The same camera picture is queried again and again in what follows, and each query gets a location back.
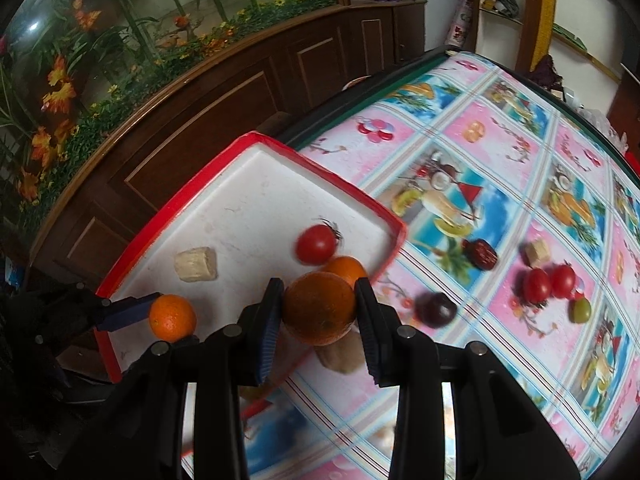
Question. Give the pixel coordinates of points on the red-rimmed white tray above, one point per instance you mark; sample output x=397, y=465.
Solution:
x=240, y=200

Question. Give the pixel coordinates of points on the floral paper roll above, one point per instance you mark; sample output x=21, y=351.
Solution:
x=461, y=20

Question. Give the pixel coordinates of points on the dark purple round fruit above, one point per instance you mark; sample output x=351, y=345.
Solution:
x=435, y=308

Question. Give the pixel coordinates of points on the dark red jujube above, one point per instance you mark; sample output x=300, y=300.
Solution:
x=480, y=253

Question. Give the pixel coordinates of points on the artificial flower display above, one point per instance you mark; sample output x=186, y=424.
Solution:
x=125, y=35

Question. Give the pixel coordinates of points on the dark red cloth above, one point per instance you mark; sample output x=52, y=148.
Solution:
x=545, y=72

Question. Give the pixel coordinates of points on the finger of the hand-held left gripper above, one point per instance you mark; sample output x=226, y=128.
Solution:
x=127, y=307

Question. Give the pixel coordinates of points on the dark red cherry tomato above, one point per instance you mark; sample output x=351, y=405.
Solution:
x=536, y=285

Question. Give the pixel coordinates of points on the green cherry tomato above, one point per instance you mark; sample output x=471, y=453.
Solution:
x=580, y=310

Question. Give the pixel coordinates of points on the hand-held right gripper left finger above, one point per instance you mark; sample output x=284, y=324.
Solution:
x=267, y=335

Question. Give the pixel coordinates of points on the white wall shelf unit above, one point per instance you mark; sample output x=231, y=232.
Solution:
x=575, y=0

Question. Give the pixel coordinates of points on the brown wooden cabinet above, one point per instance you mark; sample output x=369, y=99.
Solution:
x=210, y=110

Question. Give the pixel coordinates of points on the flat green object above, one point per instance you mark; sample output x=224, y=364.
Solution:
x=570, y=37

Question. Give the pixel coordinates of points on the small orange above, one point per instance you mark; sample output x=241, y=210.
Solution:
x=350, y=270
x=172, y=317

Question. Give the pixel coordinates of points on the large orange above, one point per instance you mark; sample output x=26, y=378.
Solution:
x=320, y=310

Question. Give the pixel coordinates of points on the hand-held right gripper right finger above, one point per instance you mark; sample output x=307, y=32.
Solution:
x=370, y=340

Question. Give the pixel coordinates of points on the dark green bag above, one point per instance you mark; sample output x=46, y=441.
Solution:
x=500, y=2

